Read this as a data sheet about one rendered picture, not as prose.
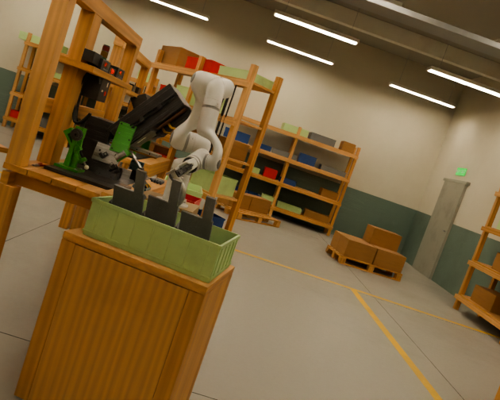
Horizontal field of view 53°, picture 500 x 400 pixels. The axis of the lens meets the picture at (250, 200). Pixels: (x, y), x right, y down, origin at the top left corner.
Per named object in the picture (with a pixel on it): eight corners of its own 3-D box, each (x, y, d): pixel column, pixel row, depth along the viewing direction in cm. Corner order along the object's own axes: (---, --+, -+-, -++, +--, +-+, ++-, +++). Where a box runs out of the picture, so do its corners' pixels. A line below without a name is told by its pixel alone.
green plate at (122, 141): (127, 158, 343) (138, 130, 347) (125, 154, 335) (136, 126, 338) (111, 152, 343) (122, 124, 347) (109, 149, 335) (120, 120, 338)
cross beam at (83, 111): (101, 122, 412) (105, 112, 411) (28, 109, 283) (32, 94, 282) (96, 120, 412) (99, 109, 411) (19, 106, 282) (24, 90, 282)
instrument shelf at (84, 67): (131, 90, 389) (132, 86, 389) (92, 72, 299) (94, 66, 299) (100, 80, 389) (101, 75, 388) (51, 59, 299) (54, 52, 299)
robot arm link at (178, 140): (194, 159, 288) (166, 151, 283) (194, 146, 297) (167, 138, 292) (225, 84, 259) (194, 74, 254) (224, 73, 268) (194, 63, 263)
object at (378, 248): (381, 268, 973) (394, 232, 966) (399, 282, 895) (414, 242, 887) (325, 251, 950) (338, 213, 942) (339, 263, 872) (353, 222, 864)
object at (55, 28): (105, 161, 424) (140, 49, 415) (20, 167, 276) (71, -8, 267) (94, 157, 424) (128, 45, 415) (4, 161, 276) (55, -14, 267)
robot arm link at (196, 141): (169, 167, 293) (180, 128, 291) (199, 176, 299) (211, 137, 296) (171, 170, 282) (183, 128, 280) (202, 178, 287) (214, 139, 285)
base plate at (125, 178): (151, 180, 405) (152, 178, 405) (111, 191, 296) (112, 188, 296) (102, 163, 405) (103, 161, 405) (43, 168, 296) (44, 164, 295)
